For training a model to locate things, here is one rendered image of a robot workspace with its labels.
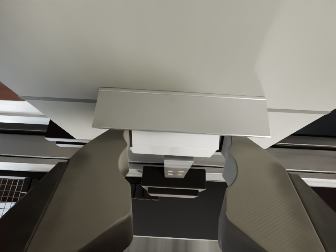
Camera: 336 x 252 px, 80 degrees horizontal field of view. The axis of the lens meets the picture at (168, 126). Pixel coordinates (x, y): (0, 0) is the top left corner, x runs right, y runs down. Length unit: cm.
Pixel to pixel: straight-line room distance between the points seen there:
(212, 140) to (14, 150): 47
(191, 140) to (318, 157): 42
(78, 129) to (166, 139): 7
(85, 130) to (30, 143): 37
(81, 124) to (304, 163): 47
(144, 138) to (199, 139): 5
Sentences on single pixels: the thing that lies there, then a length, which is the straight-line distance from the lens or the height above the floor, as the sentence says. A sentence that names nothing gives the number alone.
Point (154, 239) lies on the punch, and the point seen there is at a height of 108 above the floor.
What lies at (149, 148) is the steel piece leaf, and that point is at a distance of 20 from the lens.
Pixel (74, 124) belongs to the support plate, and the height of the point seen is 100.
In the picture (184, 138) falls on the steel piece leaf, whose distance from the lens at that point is 17.
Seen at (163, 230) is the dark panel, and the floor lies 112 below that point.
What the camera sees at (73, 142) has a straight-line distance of 24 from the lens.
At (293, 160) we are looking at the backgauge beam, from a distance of 52.
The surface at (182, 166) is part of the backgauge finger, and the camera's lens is 27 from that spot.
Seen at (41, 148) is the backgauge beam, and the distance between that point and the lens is 53.
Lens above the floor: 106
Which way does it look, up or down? 22 degrees down
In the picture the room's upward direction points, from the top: 177 degrees counter-clockwise
